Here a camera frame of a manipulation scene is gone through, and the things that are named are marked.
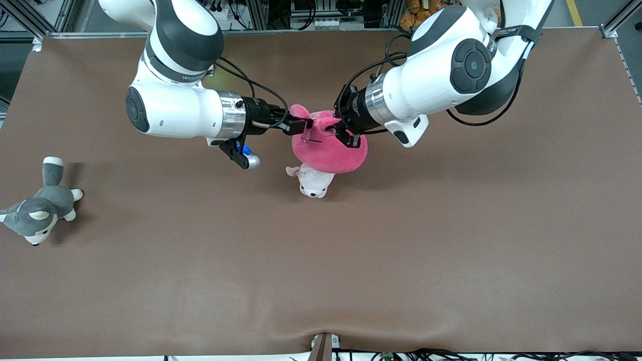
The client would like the round hot pink plush toy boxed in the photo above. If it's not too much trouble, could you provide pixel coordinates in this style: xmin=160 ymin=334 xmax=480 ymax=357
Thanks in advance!
xmin=289 ymin=104 xmax=369 ymax=175

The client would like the pale pink white plush dog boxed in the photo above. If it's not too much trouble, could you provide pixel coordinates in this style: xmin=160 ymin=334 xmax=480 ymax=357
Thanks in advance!
xmin=286 ymin=164 xmax=336 ymax=199

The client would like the white power strip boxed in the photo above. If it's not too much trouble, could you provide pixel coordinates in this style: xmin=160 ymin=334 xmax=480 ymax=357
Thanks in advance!
xmin=211 ymin=4 xmax=237 ymax=22

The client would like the pile of orange plush toys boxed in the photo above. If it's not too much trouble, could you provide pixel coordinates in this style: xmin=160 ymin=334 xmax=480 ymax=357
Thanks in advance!
xmin=400 ymin=0 xmax=463 ymax=29

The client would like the brown table mat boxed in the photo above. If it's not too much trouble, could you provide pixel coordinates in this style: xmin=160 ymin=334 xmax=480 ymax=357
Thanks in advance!
xmin=0 ymin=28 xmax=642 ymax=359

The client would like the grey white husky plush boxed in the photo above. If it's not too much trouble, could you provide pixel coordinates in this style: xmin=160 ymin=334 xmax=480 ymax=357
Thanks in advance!
xmin=0 ymin=156 xmax=84 ymax=246

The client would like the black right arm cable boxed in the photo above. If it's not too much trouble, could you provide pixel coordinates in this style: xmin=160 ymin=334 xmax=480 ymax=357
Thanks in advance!
xmin=215 ymin=55 xmax=290 ymax=129

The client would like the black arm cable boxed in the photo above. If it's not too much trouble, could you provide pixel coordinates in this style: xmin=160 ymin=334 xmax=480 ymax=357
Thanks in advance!
xmin=338 ymin=32 xmax=418 ymax=122
xmin=215 ymin=55 xmax=290 ymax=129

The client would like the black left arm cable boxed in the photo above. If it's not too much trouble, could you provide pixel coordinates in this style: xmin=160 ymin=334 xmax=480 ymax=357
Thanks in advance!
xmin=338 ymin=32 xmax=418 ymax=122

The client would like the metal camera mount clamp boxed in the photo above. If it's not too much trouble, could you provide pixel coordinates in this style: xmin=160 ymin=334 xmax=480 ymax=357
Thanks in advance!
xmin=307 ymin=332 xmax=342 ymax=361

